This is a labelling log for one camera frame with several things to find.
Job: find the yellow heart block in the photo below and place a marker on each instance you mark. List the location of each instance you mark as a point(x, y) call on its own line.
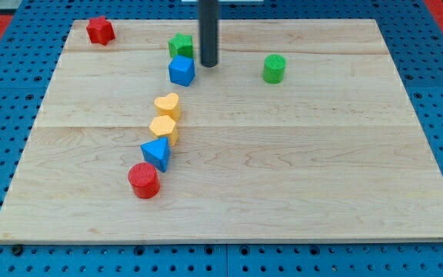
point(168, 105)

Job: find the blue triangle block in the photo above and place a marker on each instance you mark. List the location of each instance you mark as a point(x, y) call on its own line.
point(157, 153)

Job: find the green star block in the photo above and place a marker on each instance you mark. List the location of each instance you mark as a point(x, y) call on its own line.
point(181, 44)

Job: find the red cylinder block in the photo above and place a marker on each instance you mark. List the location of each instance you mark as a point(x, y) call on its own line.
point(144, 181)

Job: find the blue cube block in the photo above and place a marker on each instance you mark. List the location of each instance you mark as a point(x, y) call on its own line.
point(181, 70)

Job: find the green cylinder block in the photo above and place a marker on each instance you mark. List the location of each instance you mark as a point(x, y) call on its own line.
point(274, 68)

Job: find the light wooden board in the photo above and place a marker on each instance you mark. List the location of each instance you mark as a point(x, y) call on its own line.
point(332, 154)

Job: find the yellow hexagon block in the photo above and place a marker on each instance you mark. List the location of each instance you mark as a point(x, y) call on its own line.
point(164, 126)

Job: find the red star block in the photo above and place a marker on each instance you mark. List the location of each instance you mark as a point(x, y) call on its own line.
point(100, 30)

